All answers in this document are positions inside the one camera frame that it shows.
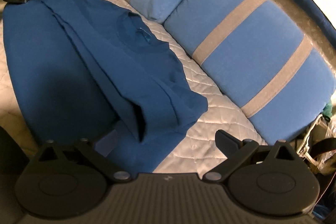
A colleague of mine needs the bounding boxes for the dark blue sweatshirt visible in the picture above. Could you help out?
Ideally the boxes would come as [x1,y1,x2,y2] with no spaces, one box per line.
[3,0,208,175]

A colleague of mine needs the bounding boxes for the grey quilted bed cover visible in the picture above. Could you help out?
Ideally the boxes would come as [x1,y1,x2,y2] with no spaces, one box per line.
[0,0,268,180]

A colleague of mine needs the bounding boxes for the right blue striped pillow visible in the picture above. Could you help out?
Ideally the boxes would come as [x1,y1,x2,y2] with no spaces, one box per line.
[164,0,335,144]

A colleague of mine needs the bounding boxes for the floral headboard cover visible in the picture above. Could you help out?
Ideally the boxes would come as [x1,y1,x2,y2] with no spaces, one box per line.
[272,0,335,75]

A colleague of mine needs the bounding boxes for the black bag with straps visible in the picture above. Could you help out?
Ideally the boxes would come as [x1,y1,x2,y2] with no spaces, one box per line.
[295,114,335,179]

